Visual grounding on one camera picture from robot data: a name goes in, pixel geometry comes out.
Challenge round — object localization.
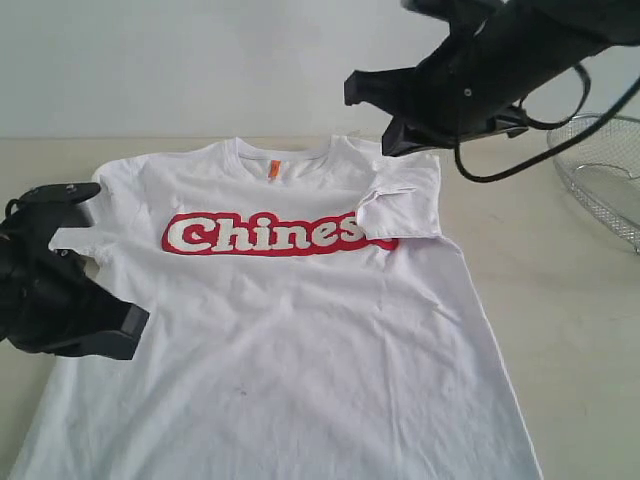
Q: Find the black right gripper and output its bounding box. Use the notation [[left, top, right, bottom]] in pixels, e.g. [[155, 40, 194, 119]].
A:
[[343, 29, 530, 157]]

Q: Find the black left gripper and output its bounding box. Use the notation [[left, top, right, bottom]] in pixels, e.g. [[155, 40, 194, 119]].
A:
[[1, 249, 149, 360]]

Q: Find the white t-shirt red lettering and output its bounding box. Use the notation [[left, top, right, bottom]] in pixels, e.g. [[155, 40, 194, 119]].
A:
[[10, 136, 542, 479]]

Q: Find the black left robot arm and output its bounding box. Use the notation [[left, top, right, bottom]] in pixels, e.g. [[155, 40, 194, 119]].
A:
[[1, 237, 149, 360]]

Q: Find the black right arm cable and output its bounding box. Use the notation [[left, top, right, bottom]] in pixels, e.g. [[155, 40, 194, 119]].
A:
[[452, 62, 640, 184]]

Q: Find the metal wire mesh basket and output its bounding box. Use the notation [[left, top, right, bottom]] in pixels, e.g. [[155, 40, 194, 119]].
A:
[[553, 115, 639, 250]]

